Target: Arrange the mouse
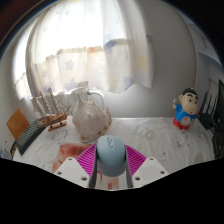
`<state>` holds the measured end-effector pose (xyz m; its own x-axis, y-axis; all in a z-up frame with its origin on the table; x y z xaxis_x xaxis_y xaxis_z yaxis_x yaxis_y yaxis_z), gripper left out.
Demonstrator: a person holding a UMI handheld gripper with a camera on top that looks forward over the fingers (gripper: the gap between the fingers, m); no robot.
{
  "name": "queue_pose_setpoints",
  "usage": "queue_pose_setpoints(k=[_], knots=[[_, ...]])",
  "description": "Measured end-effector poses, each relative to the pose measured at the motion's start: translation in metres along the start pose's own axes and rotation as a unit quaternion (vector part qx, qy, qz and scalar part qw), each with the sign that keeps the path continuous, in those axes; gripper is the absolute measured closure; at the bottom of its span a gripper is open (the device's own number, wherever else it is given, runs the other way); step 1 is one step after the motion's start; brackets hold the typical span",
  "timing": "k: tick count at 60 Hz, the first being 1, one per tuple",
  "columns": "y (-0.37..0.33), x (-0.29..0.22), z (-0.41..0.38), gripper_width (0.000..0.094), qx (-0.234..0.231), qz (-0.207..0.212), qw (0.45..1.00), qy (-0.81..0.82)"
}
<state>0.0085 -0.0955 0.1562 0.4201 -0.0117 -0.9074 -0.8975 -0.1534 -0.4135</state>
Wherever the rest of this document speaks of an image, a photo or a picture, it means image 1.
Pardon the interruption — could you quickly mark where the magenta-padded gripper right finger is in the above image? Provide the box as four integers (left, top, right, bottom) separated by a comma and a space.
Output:
124, 143, 170, 189

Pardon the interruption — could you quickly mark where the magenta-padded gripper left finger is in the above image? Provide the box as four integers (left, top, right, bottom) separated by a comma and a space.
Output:
53, 143, 99, 189

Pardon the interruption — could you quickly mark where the light blue computer mouse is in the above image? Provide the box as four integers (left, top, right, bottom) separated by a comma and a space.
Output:
95, 134, 128, 178

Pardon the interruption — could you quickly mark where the red printed mouse pad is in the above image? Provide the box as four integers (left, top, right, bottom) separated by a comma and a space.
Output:
50, 142, 120, 191

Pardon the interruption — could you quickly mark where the white printed tablecloth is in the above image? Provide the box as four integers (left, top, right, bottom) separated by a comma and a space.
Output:
11, 114, 221, 192

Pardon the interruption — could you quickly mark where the large white conch shell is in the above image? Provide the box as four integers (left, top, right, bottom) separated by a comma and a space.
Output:
71, 87, 113, 144

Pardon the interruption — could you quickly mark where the black keyboard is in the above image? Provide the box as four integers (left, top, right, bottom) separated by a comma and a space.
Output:
13, 118, 48, 156

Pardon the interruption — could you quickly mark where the wooden model sailing ship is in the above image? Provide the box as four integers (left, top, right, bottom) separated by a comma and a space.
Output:
31, 89, 72, 132

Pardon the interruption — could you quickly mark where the cartoon boy figure clock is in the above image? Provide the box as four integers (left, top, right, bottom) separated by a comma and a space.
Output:
171, 87, 200, 131

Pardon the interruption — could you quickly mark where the orange wooden chair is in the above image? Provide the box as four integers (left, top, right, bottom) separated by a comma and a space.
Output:
5, 107, 31, 141

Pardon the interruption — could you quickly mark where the black computer monitor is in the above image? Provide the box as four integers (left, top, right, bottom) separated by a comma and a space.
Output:
213, 79, 224, 134

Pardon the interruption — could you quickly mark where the white star-print curtain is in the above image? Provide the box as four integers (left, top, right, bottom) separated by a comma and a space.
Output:
14, 0, 156, 101

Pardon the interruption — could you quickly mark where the white curved frame rail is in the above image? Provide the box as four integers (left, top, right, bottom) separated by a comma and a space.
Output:
64, 89, 107, 113

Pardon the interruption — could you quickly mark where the white wall shelf unit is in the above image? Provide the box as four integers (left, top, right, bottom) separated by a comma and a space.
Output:
186, 23, 224, 101

